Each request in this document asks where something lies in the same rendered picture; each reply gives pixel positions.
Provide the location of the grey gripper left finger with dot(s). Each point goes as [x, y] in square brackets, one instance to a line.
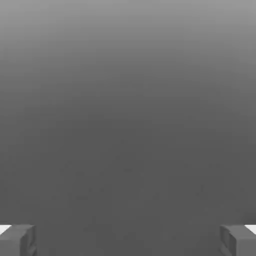
[18, 241]

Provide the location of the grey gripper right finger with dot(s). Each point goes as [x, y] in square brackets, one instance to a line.
[239, 242]

